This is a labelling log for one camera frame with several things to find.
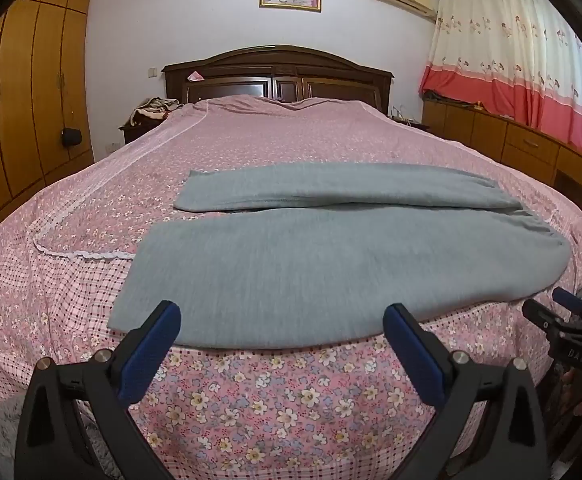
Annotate long wooden cabinet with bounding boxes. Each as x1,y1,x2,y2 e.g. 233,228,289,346
421,97,582,241

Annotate wooden wardrobe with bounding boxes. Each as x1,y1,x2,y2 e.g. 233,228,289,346
0,0,96,251

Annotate dark wooden headboard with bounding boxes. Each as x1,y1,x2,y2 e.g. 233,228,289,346
162,45,394,116

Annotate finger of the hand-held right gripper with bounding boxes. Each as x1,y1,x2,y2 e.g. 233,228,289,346
551,287,582,319
521,299,582,335

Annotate floral cream and red curtain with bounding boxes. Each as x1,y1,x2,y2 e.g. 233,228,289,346
418,0,582,171

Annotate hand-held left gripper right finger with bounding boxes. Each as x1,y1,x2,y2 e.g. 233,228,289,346
382,303,552,480

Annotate pile of clothes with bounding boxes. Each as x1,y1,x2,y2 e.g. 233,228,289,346
130,97,184,126

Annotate grey pants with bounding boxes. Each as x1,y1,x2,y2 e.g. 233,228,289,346
107,162,572,351

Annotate dark wooden nightstand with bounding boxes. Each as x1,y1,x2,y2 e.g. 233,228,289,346
118,120,172,145

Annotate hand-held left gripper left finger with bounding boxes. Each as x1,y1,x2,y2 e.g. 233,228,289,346
15,300,182,480

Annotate pink floral bedspread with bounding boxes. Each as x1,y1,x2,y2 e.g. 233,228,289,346
0,94,582,480

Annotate cluttered bedside table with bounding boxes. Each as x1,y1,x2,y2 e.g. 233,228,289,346
388,105,430,130

